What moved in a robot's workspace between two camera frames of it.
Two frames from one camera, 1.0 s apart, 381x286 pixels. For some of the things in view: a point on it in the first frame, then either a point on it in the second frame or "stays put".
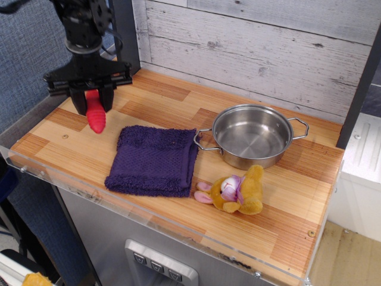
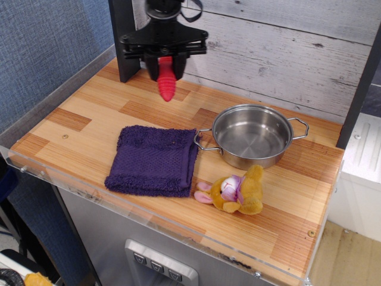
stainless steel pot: [251, 136] stays put
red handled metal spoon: [95, 115] to [166, 77]
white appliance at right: [356, 204] stays put
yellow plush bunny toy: [234, 193] stays put
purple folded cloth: [153, 161] stays put
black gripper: [88, 70] to [165, 37]
